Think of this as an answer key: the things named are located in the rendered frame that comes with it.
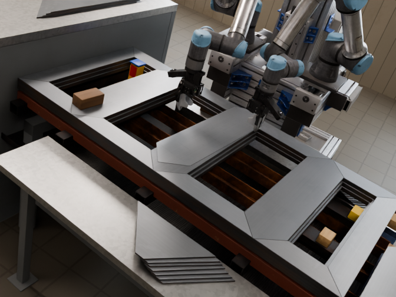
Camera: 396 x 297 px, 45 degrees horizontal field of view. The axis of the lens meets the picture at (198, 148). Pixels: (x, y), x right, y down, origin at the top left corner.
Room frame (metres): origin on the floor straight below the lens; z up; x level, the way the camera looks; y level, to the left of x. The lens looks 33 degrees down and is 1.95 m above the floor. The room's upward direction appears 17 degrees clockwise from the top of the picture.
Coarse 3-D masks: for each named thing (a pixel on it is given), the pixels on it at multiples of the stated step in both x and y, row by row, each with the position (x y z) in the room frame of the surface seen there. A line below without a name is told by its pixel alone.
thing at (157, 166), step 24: (96, 72) 2.06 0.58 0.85; (144, 72) 2.26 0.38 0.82; (168, 96) 2.05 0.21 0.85; (72, 120) 1.61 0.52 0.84; (120, 120) 1.74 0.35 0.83; (240, 144) 1.82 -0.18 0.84; (264, 144) 1.92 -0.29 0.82; (144, 168) 1.44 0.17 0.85; (168, 168) 1.46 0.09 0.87; (192, 168) 1.51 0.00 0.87; (168, 192) 1.38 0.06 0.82; (336, 192) 1.69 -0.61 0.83; (360, 192) 1.72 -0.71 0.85; (216, 216) 1.29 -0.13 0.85; (312, 216) 1.46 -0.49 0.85; (360, 216) 1.57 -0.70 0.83; (240, 240) 1.24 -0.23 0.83; (288, 240) 1.28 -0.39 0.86; (288, 264) 1.16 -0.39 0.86; (312, 288) 1.11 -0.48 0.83
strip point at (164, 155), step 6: (156, 144) 1.59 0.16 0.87; (162, 150) 1.56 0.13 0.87; (168, 150) 1.57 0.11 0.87; (162, 156) 1.52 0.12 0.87; (168, 156) 1.53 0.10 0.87; (174, 156) 1.55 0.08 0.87; (162, 162) 1.48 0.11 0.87; (168, 162) 1.50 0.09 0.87; (174, 162) 1.51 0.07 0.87; (180, 162) 1.52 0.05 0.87
